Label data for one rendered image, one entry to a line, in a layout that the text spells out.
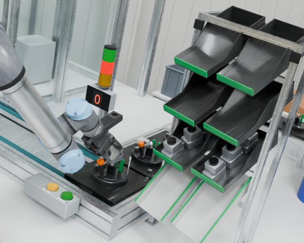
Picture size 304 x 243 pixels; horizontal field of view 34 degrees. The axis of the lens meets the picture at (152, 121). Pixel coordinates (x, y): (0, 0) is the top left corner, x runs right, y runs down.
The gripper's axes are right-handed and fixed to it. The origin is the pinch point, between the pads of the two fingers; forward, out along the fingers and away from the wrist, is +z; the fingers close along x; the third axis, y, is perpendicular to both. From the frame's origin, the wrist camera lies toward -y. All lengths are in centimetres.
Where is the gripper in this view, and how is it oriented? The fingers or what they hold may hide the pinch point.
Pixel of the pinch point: (115, 148)
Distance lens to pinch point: 183.5
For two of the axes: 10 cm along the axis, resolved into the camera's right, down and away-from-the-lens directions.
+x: 8.0, 3.9, -4.6
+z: 2.6, 4.7, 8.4
